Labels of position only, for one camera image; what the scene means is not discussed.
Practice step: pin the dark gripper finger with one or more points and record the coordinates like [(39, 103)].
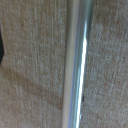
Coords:
[(1, 48)]

